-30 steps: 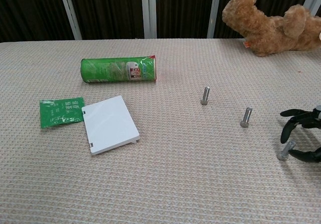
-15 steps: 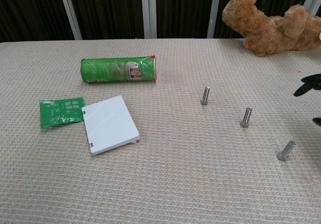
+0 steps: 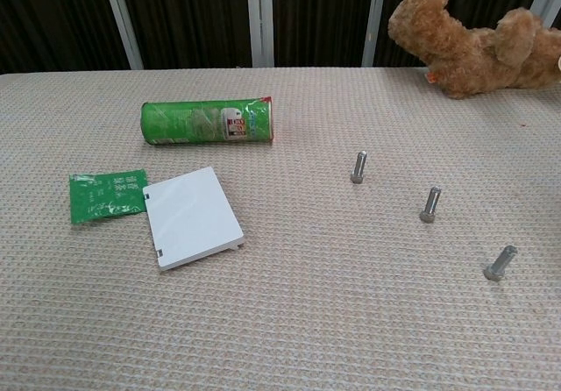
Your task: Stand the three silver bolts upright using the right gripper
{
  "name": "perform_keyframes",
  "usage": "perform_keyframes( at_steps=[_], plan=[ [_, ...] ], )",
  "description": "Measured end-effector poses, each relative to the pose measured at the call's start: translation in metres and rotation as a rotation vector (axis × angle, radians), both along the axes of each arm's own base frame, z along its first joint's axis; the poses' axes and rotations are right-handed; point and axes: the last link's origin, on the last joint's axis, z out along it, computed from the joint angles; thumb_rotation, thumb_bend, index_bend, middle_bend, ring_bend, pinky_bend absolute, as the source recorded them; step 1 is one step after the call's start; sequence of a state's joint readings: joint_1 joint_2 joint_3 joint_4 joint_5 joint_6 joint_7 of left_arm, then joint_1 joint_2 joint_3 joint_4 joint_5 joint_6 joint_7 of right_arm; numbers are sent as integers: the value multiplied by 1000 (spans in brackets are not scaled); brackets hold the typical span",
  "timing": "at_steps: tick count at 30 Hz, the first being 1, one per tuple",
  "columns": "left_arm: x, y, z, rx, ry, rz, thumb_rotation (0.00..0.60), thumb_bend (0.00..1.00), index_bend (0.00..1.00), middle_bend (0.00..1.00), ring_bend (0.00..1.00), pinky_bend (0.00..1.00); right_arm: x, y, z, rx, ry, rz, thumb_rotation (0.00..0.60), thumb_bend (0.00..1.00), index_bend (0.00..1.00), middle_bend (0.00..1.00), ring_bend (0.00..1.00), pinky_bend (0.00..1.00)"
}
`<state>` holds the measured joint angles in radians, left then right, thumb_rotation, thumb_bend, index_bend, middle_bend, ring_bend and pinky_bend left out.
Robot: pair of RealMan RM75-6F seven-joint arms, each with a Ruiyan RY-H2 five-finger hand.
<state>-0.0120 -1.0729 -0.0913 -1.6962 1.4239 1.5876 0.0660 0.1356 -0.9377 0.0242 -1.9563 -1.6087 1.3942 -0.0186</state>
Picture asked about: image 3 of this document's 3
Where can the small silver screw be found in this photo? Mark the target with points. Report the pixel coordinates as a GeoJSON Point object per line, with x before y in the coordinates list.
{"type": "Point", "coordinates": [500, 263]}
{"type": "Point", "coordinates": [359, 167]}
{"type": "Point", "coordinates": [431, 204]}

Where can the white plastic cover plate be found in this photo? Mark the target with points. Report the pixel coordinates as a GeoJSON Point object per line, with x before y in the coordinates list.
{"type": "Point", "coordinates": [193, 220]}

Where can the green chip can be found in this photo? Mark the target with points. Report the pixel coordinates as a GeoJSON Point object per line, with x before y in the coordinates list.
{"type": "Point", "coordinates": [197, 121]}

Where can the beige woven tablecloth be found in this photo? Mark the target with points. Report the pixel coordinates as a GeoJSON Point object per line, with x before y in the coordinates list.
{"type": "Point", "coordinates": [280, 321]}

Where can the green foil sachet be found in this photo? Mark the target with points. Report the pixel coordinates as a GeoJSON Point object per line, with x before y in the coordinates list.
{"type": "Point", "coordinates": [105, 196]}

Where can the brown teddy bear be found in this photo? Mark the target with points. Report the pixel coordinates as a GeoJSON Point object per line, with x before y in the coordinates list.
{"type": "Point", "coordinates": [464, 53]}

